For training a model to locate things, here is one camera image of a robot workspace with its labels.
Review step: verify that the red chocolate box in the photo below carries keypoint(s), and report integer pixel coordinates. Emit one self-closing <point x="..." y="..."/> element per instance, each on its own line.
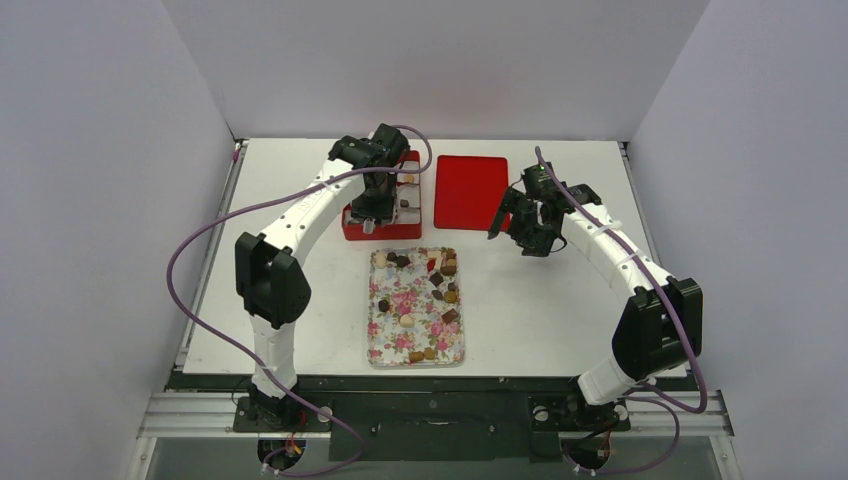
<point x="406" y="214"/>

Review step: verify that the floral serving tray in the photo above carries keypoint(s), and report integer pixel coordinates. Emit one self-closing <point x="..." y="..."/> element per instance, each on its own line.
<point x="413" y="281"/>

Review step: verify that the beige round chocolate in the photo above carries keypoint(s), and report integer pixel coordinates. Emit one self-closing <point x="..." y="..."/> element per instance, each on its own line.
<point x="406" y="321"/>

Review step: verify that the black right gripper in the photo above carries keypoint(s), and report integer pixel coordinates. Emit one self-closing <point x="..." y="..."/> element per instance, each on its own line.
<point x="515" y="216"/>

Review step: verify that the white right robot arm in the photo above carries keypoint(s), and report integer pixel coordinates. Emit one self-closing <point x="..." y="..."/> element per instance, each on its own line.
<point x="660" y="326"/>

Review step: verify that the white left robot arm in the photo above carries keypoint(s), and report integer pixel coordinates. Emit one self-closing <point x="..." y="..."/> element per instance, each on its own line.
<point x="358" y="176"/>

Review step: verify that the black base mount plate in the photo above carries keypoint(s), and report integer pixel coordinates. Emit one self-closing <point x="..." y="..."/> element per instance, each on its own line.
<point x="392" y="418"/>

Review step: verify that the red box lid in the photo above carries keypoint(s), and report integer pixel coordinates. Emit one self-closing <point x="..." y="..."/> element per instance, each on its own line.
<point x="468" y="191"/>

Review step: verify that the brown cube chocolate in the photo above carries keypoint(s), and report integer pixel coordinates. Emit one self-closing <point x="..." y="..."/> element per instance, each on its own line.
<point x="450" y="316"/>

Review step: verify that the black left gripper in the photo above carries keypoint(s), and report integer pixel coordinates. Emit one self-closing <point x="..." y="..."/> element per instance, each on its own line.
<point x="381" y="211"/>

